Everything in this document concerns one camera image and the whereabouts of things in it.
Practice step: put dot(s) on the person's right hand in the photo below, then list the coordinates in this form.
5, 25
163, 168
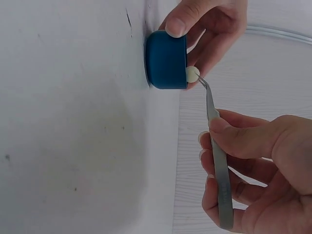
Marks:
280, 185

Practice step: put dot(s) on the person's left hand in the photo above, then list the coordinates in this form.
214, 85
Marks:
217, 29

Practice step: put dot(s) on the silver metal tweezers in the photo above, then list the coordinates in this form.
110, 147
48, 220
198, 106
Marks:
223, 185

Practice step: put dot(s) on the blue round bowl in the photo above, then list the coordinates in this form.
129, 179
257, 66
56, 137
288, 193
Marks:
165, 61

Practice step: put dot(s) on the white round bead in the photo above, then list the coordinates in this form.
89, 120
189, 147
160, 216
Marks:
191, 75

